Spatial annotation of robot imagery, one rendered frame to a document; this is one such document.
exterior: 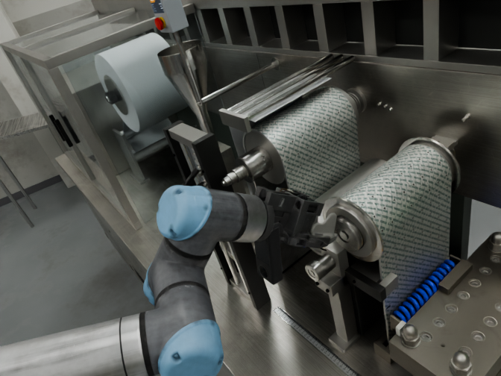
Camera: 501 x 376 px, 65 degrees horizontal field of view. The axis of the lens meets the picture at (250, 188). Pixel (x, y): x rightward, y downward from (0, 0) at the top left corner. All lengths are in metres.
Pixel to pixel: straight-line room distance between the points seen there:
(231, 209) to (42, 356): 0.28
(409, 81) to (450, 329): 0.53
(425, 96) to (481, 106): 0.12
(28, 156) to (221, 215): 4.29
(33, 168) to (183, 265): 4.30
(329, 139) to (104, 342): 0.64
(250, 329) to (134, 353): 0.66
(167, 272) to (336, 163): 0.55
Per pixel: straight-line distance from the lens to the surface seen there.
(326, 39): 1.10
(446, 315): 0.94
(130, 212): 1.61
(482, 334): 0.92
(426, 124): 0.99
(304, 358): 1.04
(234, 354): 1.09
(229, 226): 0.55
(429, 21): 0.91
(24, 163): 4.80
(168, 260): 0.57
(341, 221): 0.75
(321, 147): 0.91
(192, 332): 0.48
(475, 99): 0.91
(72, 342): 0.51
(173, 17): 1.04
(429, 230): 0.91
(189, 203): 0.51
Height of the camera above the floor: 1.78
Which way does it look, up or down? 33 degrees down
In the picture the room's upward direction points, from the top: 17 degrees counter-clockwise
